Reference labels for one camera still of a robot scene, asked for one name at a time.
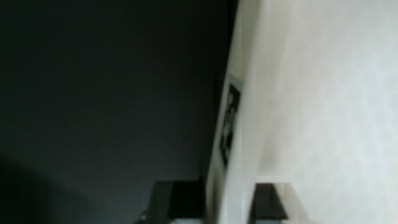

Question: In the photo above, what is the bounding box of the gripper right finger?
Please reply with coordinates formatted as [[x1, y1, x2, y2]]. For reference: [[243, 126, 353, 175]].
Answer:
[[248, 183, 287, 224]]

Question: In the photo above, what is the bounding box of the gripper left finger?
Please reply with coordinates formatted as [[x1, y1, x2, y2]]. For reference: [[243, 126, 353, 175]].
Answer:
[[138, 181, 204, 224]]

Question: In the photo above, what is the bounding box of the white desk leg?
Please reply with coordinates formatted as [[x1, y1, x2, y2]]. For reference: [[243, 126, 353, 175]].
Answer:
[[205, 0, 398, 224]]

